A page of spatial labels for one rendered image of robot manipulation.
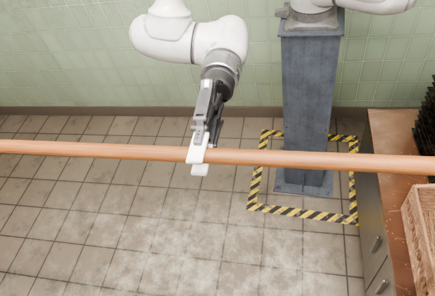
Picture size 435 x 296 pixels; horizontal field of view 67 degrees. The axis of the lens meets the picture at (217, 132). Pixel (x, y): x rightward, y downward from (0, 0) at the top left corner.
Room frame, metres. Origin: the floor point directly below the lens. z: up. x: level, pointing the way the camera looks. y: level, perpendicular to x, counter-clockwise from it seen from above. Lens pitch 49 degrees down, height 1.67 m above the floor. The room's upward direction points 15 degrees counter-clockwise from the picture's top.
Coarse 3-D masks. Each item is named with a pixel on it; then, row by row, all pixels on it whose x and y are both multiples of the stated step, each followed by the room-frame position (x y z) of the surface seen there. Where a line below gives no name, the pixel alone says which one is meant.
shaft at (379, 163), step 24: (0, 144) 0.54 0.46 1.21; (24, 144) 0.52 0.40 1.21; (48, 144) 0.50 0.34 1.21; (72, 144) 0.48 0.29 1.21; (96, 144) 0.46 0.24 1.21; (120, 144) 0.45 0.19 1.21; (312, 168) 0.29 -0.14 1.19; (336, 168) 0.28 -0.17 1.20; (360, 168) 0.26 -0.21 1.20; (384, 168) 0.25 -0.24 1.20; (408, 168) 0.24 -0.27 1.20; (432, 168) 0.23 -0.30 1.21
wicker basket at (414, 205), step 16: (416, 192) 0.40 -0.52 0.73; (432, 192) 0.40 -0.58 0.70; (416, 208) 0.36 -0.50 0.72; (432, 208) 0.39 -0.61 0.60; (416, 224) 0.33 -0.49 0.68; (432, 224) 0.35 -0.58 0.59; (416, 240) 0.29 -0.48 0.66; (432, 240) 0.30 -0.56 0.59; (416, 256) 0.26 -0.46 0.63; (432, 256) 0.22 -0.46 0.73; (416, 272) 0.22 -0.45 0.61; (432, 272) 0.19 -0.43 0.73; (416, 288) 0.19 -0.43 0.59; (432, 288) 0.16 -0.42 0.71
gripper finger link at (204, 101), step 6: (204, 84) 0.50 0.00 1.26; (210, 84) 0.49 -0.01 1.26; (204, 90) 0.49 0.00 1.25; (210, 90) 0.48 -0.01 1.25; (198, 96) 0.48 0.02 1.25; (204, 96) 0.47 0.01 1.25; (210, 96) 0.47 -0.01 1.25; (198, 102) 0.46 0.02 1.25; (204, 102) 0.46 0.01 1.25; (210, 102) 0.46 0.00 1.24; (198, 108) 0.45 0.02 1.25; (204, 108) 0.44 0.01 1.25; (198, 114) 0.44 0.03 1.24; (204, 114) 0.43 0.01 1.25; (204, 120) 0.42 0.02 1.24
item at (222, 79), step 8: (208, 72) 0.56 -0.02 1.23; (216, 72) 0.55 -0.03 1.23; (224, 72) 0.55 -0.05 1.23; (216, 80) 0.53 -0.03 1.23; (224, 80) 0.53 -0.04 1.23; (232, 80) 0.54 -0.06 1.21; (216, 88) 0.51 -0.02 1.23; (224, 88) 0.53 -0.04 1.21; (232, 88) 0.53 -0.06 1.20; (216, 96) 0.50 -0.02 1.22; (224, 96) 0.53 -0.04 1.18; (216, 112) 0.48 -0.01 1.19
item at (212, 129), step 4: (220, 104) 0.50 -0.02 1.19; (220, 108) 0.49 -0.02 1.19; (220, 112) 0.48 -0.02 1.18; (216, 116) 0.48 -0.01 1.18; (220, 116) 0.48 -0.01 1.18; (212, 120) 0.47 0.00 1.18; (216, 120) 0.47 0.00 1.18; (212, 124) 0.46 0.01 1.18; (216, 124) 0.46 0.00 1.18; (208, 128) 0.45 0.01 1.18; (212, 128) 0.45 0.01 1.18; (216, 128) 0.46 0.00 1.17; (212, 132) 0.44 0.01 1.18; (212, 136) 0.43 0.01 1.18; (208, 140) 0.43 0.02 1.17; (212, 140) 0.42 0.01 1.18
